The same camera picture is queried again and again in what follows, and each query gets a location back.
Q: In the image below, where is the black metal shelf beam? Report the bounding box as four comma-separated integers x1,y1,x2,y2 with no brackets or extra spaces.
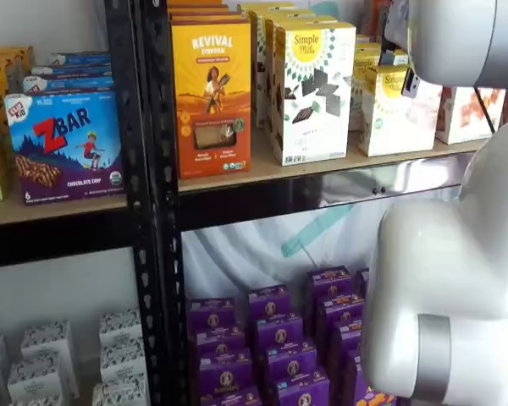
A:
0,204,140,271
176,152,478,233

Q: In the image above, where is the black perforated shelf upright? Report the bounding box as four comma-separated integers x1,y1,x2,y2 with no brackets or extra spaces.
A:
140,0,190,406
103,0,154,406

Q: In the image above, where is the purple Annie's snack box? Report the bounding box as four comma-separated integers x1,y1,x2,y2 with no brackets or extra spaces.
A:
341,349,370,406
247,284,293,323
196,348,254,398
274,369,332,406
354,381,401,406
355,267,371,298
253,314,305,357
327,318,364,370
263,339,319,382
306,265,354,306
314,293,366,340
187,297,239,336
200,385,264,406
191,324,247,361

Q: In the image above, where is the orange Revival cracker box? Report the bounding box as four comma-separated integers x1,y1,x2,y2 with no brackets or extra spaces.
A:
168,9,244,25
166,0,230,12
170,20,252,179

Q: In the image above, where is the white mint chocolate cracker box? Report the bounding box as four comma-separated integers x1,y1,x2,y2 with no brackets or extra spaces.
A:
235,1,297,14
248,8,318,129
263,15,339,139
273,20,358,167

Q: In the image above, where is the small white yellow-label box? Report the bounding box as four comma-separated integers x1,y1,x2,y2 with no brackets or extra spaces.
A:
356,64,445,158
348,41,383,133

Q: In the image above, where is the blue Zbar chocolate chip box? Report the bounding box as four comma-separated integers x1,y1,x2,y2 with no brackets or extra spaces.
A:
49,51,112,67
22,75,115,96
3,90,124,206
30,63,113,80

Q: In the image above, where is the white plastic backdrop sheet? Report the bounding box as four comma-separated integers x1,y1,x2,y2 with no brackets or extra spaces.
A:
180,185,465,302

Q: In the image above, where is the teal tape strip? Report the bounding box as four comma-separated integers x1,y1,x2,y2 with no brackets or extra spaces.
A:
280,204,357,258

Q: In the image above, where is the orange snack package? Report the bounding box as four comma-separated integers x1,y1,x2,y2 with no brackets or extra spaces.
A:
361,0,391,42

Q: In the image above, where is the grey foil snack pouch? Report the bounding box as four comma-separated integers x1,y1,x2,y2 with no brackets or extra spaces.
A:
384,0,411,56

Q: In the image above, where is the small white camera module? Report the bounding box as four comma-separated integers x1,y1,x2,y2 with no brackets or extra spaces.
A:
400,66,421,100

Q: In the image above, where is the thin black cable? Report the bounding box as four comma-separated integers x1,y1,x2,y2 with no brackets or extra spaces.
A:
472,85,500,135

